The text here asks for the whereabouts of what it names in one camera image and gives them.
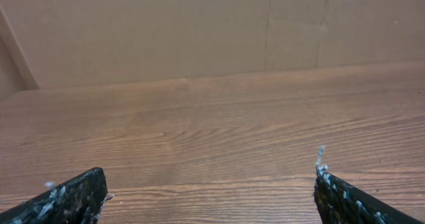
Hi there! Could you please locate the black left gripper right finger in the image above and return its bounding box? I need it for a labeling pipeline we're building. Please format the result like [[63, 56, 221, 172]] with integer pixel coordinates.
[[313, 146, 424, 224]]

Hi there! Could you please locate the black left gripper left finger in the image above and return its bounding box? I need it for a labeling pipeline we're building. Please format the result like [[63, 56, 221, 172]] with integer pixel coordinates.
[[1, 167, 112, 224]]

